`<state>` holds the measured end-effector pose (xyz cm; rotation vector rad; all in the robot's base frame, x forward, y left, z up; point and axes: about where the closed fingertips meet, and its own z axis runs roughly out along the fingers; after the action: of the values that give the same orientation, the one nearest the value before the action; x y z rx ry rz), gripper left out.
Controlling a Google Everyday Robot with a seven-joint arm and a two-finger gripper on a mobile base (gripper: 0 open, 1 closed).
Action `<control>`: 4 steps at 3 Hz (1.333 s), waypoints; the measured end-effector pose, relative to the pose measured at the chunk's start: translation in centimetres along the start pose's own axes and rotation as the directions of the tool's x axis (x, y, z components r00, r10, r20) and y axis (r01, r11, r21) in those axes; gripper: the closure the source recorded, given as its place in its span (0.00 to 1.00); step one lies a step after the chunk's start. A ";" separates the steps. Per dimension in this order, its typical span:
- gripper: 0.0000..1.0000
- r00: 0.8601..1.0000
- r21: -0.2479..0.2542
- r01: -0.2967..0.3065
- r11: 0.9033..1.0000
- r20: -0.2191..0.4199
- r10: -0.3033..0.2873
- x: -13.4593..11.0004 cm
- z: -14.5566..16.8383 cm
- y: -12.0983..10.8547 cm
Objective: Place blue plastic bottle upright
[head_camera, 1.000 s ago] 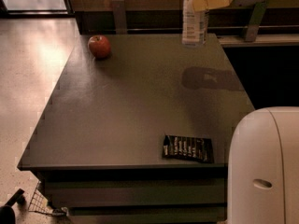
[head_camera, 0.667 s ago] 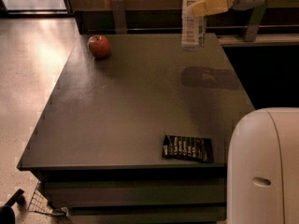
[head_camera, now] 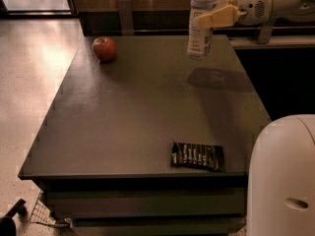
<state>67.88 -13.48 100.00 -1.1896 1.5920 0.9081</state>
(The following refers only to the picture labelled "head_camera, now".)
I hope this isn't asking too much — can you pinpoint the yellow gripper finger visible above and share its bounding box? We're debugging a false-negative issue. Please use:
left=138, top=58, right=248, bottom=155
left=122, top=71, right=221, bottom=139
left=217, top=0, right=233, bottom=7
left=198, top=4, right=247, bottom=30

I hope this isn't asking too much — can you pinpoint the clear plastic water bottle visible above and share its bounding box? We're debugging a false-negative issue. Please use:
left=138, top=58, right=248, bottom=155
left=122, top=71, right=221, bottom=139
left=187, top=0, right=217, bottom=59

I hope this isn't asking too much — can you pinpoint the white wire basket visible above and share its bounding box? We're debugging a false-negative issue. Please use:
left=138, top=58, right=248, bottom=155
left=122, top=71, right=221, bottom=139
left=30, top=192, right=70, bottom=228

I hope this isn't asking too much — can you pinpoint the black snack packet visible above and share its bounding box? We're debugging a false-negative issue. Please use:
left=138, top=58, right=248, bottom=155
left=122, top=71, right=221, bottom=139
left=170, top=142, right=225, bottom=172

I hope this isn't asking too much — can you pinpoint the red apple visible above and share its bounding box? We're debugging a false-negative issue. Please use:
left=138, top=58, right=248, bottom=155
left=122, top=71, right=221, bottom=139
left=92, top=36, right=117, bottom=62

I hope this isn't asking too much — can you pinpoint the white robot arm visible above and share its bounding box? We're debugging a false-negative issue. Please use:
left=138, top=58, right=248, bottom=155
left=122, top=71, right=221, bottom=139
left=198, top=0, right=315, bottom=236

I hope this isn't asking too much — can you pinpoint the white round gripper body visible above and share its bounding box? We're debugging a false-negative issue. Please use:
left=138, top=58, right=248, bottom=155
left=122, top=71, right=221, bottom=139
left=234, top=0, right=273, bottom=26

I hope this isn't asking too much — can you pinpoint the grey drawer cabinet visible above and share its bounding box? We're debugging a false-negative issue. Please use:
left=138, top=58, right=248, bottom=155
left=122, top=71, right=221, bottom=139
left=19, top=35, right=269, bottom=236

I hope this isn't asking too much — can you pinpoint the black object bottom left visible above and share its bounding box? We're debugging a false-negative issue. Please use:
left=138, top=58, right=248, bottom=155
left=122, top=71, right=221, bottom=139
left=0, top=199, right=27, bottom=236

